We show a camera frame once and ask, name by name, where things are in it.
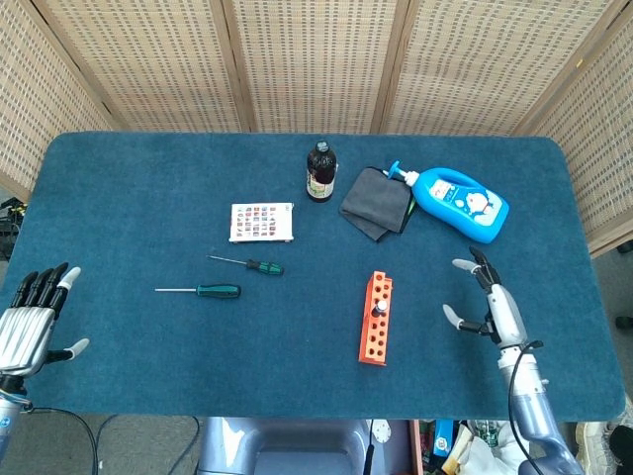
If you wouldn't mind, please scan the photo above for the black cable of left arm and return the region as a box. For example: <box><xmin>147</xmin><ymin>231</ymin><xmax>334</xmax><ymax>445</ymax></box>
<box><xmin>22</xmin><ymin>405</ymin><xmax>100</xmax><ymax>475</ymax></box>

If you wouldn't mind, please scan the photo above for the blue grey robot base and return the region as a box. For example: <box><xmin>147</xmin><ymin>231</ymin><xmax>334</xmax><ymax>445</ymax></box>
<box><xmin>196</xmin><ymin>417</ymin><xmax>416</xmax><ymax>475</ymax></box>

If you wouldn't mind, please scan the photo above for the dark brown labelled bottle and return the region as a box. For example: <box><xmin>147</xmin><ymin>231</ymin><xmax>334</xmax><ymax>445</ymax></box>
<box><xmin>306</xmin><ymin>140</ymin><xmax>338</xmax><ymax>204</ymax></box>

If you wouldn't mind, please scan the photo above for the white box with picture grid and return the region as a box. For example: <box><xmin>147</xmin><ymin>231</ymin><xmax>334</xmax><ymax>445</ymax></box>
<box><xmin>228</xmin><ymin>201</ymin><xmax>295</xmax><ymax>244</ymax></box>

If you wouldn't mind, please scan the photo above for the woven bamboo folding screen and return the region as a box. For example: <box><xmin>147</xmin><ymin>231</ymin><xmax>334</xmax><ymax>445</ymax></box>
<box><xmin>0</xmin><ymin>0</ymin><xmax>633</xmax><ymax>258</ymax></box>

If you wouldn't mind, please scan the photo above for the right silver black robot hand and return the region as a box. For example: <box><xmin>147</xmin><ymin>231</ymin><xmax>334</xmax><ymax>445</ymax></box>
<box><xmin>441</xmin><ymin>245</ymin><xmax>529</xmax><ymax>350</ymax></box>

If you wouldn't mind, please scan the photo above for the folded grey cloth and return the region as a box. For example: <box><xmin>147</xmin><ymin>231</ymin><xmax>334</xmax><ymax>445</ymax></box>
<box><xmin>338</xmin><ymin>167</ymin><xmax>414</xmax><ymax>243</ymax></box>

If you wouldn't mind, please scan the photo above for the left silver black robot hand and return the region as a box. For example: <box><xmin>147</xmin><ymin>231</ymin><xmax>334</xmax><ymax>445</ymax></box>
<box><xmin>0</xmin><ymin>261</ymin><xmax>91</xmax><ymax>378</ymax></box>

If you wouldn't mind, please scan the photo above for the black equipment beside table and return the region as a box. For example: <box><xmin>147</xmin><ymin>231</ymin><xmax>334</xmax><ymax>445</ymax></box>
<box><xmin>0</xmin><ymin>197</ymin><xmax>25</xmax><ymax>262</ymax></box>

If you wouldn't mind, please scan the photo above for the slim green black striped screwdriver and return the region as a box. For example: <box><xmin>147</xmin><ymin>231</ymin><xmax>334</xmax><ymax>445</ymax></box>
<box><xmin>207</xmin><ymin>254</ymin><xmax>286</xmax><ymax>277</ymax></box>

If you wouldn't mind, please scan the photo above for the small blue box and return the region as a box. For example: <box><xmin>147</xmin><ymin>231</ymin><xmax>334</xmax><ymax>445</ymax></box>
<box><xmin>433</xmin><ymin>419</ymin><xmax>457</xmax><ymax>457</ymax></box>

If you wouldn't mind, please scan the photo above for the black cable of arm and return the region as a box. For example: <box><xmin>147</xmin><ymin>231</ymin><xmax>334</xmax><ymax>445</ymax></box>
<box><xmin>507</xmin><ymin>339</ymin><xmax>545</xmax><ymax>475</ymax></box>
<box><xmin>22</xmin><ymin>405</ymin><xmax>100</xmax><ymax>475</ymax></box>

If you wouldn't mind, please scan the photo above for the thick green black screwdriver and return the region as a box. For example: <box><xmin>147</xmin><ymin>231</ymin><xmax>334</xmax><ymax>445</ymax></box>
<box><xmin>154</xmin><ymin>283</ymin><xmax>242</xmax><ymax>299</ymax></box>

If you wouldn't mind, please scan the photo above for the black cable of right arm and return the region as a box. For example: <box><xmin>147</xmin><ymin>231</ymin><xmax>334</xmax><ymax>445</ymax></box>
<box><xmin>507</xmin><ymin>339</ymin><xmax>545</xmax><ymax>475</ymax></box>

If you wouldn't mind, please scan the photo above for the black item with green stripe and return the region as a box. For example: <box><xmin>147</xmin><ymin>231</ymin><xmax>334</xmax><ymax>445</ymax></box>
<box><xmin>398</xmin><ymin>190</ymin><xmax>419</xmax><ymax>237</ymax></box>

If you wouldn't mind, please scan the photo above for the blue pump detergent bottle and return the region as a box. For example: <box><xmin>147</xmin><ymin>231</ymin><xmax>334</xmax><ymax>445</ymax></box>
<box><xmin>383</xmin><ymin>159</ymin><xmax>510</xmax><ymax>245</ymax></box>

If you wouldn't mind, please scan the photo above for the white sneaker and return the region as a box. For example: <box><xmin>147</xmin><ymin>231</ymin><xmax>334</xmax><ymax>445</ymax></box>
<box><xmin>575</xmin><ymin>420</ymin><xmax>619</xmax><ymax>474</ymax></box>

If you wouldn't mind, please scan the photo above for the blue carpet table cover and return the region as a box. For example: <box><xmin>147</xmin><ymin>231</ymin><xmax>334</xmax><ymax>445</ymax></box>
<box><xmin>0</xmin><ymin>131</ymin><xmax>627</xmax><ymax>422</ymax></box>

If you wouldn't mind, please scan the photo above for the orange perforated holder block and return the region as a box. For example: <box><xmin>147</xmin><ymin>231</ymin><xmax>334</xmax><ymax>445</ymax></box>
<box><xmin>357</xmin><ymin>269</ymin><xmax>395</xmax><ymax>366</ymax></box>

